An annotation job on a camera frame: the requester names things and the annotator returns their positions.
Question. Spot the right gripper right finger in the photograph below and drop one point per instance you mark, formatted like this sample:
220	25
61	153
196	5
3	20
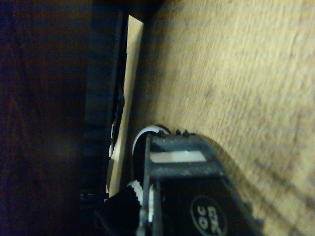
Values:
182	170

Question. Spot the black shoe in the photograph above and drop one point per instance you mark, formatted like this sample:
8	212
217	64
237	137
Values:
118	211

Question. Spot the brown shoe rack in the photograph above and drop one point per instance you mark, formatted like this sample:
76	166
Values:
37	98

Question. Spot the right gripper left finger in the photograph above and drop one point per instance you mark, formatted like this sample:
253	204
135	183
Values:
151	216

